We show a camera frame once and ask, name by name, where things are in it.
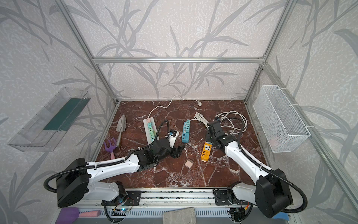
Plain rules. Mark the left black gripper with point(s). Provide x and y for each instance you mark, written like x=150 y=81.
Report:
x=176 y=152

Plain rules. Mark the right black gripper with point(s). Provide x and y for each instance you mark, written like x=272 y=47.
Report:
x=207 y=134

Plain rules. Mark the orange power strip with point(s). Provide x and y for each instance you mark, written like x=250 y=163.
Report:
x=205 y=155

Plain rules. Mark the blue power strip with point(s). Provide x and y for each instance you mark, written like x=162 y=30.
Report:
x=185 y=136

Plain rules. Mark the white multicolour power strip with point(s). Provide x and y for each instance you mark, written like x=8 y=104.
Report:
x=147 y=132

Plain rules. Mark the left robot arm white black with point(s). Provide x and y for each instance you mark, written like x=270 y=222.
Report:
x=83 y=180

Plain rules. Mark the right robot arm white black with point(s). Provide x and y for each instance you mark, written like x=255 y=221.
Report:
x=271 y=192

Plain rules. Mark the purple pink hand rake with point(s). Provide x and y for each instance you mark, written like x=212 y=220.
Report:
x=110 y=145

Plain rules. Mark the metal garden trowel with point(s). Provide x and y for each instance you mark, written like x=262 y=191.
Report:
x=121 y=127

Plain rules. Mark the grey sponge block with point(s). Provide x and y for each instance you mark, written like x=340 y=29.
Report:
x=182 y=216

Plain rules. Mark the purple pink brush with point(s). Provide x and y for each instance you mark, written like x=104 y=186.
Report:
x=71 y=214

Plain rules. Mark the blue sponge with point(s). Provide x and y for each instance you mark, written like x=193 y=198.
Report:
x=281 y=215

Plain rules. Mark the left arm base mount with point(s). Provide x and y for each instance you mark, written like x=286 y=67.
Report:
x=132 y=198

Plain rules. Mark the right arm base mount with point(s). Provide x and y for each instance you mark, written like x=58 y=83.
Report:
x=227 y=197

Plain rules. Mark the white wire mesh basket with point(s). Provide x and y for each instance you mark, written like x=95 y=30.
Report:
x=283 y=127

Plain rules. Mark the clear plastic wall tray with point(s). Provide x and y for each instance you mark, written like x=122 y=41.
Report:
x=45 y=130

